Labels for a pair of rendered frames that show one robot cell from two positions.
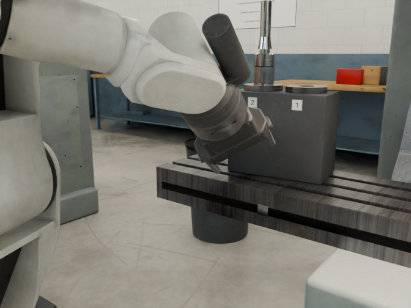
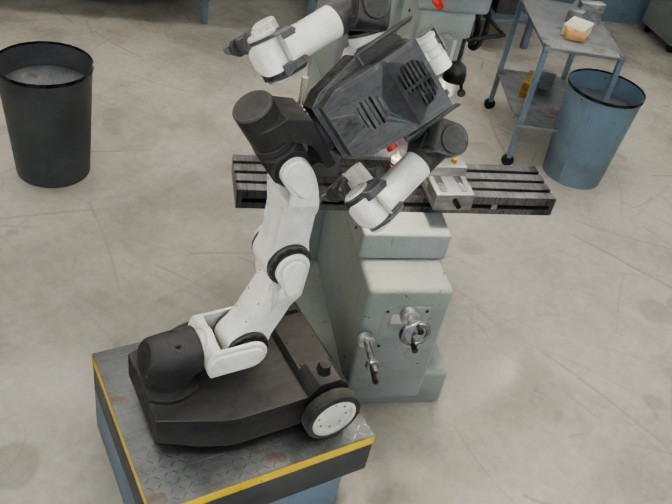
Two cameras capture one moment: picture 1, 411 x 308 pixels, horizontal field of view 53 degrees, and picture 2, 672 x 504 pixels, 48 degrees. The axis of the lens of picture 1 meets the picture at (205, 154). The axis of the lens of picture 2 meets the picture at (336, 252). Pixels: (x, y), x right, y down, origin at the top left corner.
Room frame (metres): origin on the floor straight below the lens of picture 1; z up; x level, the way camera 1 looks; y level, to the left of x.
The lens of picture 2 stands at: (-0.62, 1.66, 2.48)
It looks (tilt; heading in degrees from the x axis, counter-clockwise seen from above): 39 degrees down; 306
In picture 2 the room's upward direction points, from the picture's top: 11 degrees clockwise
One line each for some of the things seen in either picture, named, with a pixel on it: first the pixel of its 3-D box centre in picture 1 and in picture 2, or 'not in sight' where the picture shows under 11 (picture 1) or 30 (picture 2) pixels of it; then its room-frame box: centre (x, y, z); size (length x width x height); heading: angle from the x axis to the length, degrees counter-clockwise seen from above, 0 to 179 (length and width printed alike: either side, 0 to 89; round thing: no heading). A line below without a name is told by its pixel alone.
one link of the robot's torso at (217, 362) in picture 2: not in sight; (227, 340); (0.61, 0.45, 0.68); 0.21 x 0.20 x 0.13; 71
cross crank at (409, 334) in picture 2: not in sight; (412, 326); (0.29, -0.14, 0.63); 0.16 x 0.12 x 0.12; 143
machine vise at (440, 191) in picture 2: not in sight; (440, 171); (0.57, -0.55, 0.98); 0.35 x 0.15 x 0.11; 145
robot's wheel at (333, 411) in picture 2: not in sight; (331, 413); (0.27, 0.28, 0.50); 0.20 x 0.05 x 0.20; 71
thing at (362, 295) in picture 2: not in sight; (374, 278); (0.67, -0.43, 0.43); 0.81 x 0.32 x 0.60; 143
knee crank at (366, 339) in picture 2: not in sight; (370, 356); (0.35, -0.01, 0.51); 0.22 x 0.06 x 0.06; 143
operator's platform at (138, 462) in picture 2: not in sight; (227, 429); (0.60, 0.42, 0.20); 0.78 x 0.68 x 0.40; 71
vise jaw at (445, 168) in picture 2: not in sight; (445, 167); (0.55, -0.53, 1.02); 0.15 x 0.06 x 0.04; 55
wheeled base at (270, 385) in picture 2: not in sight; (234, 356); (0.60, 0.42, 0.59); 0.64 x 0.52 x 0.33; 71
